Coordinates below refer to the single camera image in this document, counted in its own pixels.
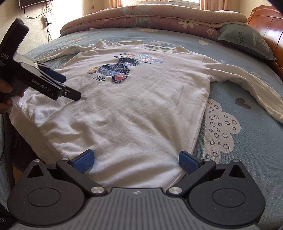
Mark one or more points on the white printed sweatshirt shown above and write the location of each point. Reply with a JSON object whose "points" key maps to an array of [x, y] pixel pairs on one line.
{"points": [[140, 106]]}

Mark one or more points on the blue patterned bed sheet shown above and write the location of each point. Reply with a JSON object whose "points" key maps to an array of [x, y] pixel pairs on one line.
{"points": [[258, 144]]}

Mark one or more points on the wooden headboard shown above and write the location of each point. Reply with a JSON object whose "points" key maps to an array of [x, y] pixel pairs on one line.
{"points": [[267, 20]]}

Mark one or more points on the pink striped curtain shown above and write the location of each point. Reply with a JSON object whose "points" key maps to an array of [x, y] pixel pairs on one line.
{"points": [[214, 5]]}

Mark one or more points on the green flower pillow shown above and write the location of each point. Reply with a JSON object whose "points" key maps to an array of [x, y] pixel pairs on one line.
{"points": [[247, 39]]}

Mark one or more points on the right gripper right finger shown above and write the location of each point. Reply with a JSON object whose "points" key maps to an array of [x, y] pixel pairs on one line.
{"points": [[197, 171]]}

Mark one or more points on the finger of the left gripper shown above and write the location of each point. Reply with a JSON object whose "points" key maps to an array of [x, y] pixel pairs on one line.
{"points": [[70, 93], [53, 75]]}

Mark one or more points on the wall power strip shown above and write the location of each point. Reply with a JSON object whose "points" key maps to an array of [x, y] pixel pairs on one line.
{"points": [[46, 22]]}

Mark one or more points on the pink floral folded quilt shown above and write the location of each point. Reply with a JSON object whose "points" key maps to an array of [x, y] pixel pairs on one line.
{"points": [[182, 19]]}

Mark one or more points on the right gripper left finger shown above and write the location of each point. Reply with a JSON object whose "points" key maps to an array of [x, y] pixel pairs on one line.
{"points": [[75, 169]]}

